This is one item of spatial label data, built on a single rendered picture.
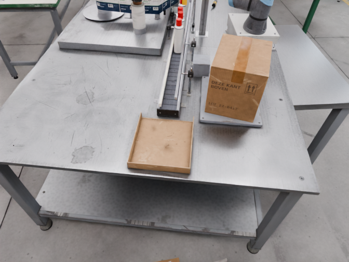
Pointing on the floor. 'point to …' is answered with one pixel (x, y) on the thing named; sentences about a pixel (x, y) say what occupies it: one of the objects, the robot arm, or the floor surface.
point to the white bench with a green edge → (6, 5)
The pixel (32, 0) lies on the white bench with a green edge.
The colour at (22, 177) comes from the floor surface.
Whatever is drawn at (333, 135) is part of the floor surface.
